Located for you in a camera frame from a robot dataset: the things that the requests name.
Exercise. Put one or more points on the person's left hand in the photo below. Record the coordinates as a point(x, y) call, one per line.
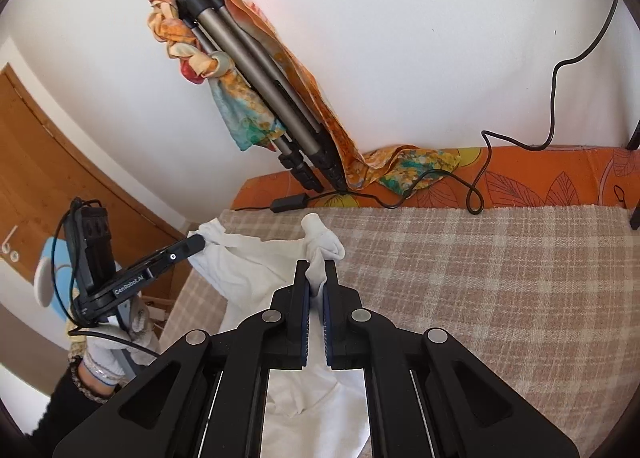
point(107, 353)

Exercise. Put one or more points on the wooden door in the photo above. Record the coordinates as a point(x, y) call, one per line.
point(75, 162)

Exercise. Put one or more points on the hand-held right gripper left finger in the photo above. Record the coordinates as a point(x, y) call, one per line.
point(295, 308)

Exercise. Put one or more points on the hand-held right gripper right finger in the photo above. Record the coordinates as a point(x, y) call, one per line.
point(336, 318)

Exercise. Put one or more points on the beige plaid blanket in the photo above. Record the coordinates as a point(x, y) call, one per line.
point(475, 288)

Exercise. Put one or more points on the colourful orange scarf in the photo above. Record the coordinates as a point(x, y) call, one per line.
point(240, 117)

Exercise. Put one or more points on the white t-shirt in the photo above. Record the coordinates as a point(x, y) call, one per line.
point(250, 268)

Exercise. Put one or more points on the grey folded tripod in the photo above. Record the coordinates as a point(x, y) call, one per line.
point(250, 57)

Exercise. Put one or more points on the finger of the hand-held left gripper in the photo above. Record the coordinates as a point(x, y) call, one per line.
point(180, 250)

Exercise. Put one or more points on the orange leaf-print mattress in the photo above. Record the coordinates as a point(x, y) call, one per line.
point(550, 177)

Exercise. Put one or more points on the person's left forearm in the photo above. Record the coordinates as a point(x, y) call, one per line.
point(75, 403)

